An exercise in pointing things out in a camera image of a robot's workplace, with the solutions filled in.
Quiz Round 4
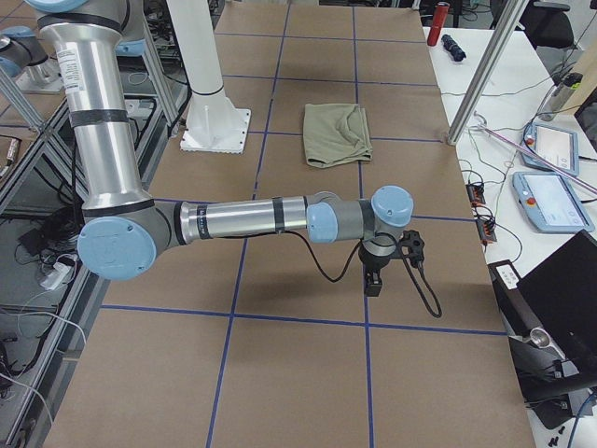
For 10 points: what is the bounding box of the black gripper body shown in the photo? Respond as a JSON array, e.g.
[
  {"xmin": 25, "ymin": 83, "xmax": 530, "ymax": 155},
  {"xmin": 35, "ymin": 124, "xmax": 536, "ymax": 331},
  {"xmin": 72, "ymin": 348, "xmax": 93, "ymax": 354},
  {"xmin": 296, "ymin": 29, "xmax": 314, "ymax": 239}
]
[{"xmin": 358, "ymin": 241, "xmax": 396, "ymax": 274}]

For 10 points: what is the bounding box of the olive green long-sleeve shirt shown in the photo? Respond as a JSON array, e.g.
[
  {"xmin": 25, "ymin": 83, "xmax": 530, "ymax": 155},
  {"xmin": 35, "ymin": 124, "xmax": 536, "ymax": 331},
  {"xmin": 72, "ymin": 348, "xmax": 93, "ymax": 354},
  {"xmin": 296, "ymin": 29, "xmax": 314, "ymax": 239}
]
[{"xmin": 302, "ymin": 104, "xmax": 372, "ymax": 169}]

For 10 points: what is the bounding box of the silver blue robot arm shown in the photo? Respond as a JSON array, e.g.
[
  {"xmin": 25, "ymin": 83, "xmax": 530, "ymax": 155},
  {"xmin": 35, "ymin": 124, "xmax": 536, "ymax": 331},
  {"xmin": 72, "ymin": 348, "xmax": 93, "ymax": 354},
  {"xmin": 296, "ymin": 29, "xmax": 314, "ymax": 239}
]
[{"xmin": 33, "ymin": 1, "xmax": 423, "ymax": 297}]

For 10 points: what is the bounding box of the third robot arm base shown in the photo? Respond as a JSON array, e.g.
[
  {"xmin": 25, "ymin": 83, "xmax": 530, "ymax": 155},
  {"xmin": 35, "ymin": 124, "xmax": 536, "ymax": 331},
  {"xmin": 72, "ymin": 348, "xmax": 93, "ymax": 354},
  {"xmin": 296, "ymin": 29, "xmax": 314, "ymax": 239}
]
[{"xmin": 1, "ymin": 25, "xmax": 63, "ymax": 94}]

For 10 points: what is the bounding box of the orange black electronics board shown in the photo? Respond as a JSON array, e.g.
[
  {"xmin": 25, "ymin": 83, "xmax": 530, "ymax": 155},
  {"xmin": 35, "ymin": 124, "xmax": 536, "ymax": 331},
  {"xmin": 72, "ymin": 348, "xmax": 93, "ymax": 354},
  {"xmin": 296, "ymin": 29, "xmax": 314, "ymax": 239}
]
[{"xmin": 465, "ymin": 182, "xmax": 497, "ymax": 246}]

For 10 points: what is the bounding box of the black laptop computer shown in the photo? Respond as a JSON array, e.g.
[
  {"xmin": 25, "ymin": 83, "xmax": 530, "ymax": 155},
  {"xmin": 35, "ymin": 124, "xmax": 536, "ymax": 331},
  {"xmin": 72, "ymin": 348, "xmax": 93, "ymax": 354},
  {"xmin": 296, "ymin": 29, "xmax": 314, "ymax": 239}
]
[{"xmin": 518, "ymin": 231, "xmax": 596, "ymax": 372}]

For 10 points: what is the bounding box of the lower blue teach pendant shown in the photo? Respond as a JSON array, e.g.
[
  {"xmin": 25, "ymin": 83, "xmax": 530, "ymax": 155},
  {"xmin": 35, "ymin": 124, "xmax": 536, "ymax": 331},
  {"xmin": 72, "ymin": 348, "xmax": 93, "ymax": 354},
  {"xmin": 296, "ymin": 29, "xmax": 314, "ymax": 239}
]
[{"xmin": 512, "ymin": 172, "xmax": 595, "ymax": 234}]

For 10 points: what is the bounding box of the blue teach pendant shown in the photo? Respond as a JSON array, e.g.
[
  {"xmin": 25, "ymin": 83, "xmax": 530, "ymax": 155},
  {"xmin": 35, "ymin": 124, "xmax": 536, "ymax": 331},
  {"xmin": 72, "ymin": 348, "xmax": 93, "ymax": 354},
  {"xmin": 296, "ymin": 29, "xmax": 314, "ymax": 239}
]
[
  {"xmin": 521, "ymin": 123, "xmax": 579, "ymax": 176},
  {"xmin": 512, "ymin": 172, "xmax": 595, "ymax": 234}
]

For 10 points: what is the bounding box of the upper blue teach pendant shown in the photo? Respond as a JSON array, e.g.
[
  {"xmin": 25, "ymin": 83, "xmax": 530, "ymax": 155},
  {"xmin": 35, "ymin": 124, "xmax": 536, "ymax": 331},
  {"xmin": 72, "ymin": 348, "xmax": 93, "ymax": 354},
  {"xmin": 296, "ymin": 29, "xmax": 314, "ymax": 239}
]
[{"xmin": 521, "ymin": 123, "xmax": 579, "ymax": 176}]

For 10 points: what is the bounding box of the dark blue folded umbrella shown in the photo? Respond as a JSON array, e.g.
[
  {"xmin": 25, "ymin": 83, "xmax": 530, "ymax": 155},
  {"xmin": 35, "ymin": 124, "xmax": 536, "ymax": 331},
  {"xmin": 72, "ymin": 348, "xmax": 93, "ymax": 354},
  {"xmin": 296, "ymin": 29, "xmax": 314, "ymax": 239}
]
[{"xmin": 441, "ymin": 34, "xmax": 466, "ymax": 63}]

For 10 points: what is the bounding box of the red cylindrical bottle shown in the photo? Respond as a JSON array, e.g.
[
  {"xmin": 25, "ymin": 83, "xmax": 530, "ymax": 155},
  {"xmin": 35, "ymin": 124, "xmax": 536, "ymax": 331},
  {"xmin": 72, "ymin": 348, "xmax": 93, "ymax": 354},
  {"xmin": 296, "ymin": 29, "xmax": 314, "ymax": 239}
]
[{"xmin": 426, "ymin": 1, "xmax": 451, "ymax": 47}]

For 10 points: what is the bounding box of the grey water bottle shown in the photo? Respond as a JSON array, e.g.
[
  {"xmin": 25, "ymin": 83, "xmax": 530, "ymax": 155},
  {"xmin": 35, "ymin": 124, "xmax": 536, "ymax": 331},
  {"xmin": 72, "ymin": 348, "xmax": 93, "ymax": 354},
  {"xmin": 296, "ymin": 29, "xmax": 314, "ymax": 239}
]
[{"xmin": 537, "ymin": 72, "xmax": 583, "ymax": 121}]

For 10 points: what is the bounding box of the black office chair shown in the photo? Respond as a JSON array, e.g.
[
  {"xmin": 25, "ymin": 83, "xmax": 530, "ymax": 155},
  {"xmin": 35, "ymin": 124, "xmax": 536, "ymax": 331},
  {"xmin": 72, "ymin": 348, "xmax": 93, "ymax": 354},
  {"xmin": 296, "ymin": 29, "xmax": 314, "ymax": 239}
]
[{"xmin": 520, "ymin": 1, "xmax": 575, "ymax": 49}]

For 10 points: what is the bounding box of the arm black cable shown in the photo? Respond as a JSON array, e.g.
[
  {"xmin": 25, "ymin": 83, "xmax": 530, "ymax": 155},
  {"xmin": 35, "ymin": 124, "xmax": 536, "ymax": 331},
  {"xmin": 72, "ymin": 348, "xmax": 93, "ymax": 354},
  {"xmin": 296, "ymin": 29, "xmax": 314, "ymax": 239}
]
[{"xmin": 279, "ymin": 228, "xmax": 443, "ymax": 319}]

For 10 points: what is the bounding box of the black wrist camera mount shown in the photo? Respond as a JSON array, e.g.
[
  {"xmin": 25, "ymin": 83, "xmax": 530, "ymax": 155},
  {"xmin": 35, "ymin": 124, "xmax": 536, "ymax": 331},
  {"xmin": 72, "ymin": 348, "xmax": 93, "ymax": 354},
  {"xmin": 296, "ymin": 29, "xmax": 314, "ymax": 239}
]
[{"xmin": 399, "ymin": 230, "xmax": 424, "ymax": 270}]

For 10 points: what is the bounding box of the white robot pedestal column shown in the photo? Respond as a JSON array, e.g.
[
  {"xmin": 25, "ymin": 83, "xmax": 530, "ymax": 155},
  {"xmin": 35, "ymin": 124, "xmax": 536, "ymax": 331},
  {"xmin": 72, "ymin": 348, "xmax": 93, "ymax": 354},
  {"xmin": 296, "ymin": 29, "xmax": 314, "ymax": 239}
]
[{"xmin": 167, "ymin": 0, "xmax": 251, "ymax": 154}]

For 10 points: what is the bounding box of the aluminium frame post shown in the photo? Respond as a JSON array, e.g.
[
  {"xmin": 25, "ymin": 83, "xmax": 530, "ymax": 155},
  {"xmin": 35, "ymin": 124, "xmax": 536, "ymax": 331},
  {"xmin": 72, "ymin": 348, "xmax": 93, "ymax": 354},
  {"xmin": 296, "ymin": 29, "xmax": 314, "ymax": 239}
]
[{"xmin": 446, "ymin": 0, "xmax": 528, "ymax": 146}]

